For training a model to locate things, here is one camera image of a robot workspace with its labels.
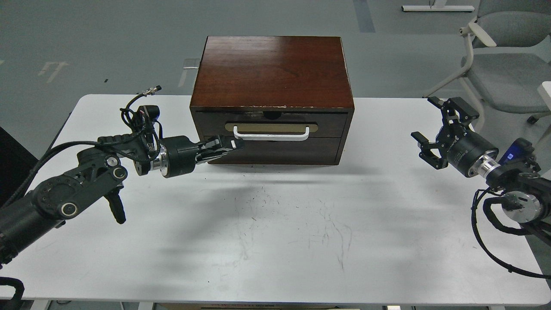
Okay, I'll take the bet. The dark wooden cabinet box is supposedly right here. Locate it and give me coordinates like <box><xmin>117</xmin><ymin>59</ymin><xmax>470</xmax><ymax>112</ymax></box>
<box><xmin>190</xmin><ymin>36</ymin><xmax>355</xmax><ymax>165</ymax></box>

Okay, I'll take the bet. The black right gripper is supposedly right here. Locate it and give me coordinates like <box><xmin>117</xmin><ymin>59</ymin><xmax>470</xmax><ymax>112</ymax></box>
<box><xmin>411</xmin><ymin>96</ymin><xmax>498</xmax><ymax>178</ymax></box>

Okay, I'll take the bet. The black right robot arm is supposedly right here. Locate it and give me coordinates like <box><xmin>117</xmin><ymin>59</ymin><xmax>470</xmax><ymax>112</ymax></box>
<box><xmin>411</xmin><ymin>96</ymin><xmax>550</xmax><ymax>245</ymax></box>

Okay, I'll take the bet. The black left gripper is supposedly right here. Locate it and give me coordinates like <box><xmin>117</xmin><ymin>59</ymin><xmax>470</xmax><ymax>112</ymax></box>
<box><xmin>160</xmin><ymin>135</ymin><xmax>244</xmax><ymax>178</ymax></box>

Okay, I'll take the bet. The wooden drawer with white handle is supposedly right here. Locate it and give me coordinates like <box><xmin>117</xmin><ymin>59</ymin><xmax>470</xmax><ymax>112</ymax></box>
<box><xmin>192</xmin><ymin>112</ymin><xmax>348</xmax><ymax>138</ymax></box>

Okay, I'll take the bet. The grey office chair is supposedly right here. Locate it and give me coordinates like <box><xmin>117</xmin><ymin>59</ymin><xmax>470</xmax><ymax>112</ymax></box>
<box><xmin>423</xmin><ymin>0</ymin><xmax>551</xmax><ymax>124</ymax></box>

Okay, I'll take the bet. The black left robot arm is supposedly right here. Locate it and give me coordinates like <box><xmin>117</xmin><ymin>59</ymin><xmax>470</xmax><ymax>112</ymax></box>
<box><xmin>0</xmin><ymin>86</ymin><xmax>244</xmax><ymax>265</ymax></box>

